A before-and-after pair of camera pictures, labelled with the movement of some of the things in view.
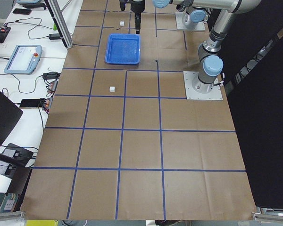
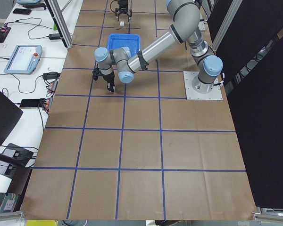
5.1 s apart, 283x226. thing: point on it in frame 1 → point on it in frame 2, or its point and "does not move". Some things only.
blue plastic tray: [123, 48] does not move
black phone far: [22, 11] does not move
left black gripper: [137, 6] → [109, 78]
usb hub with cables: [50, 78] does not move
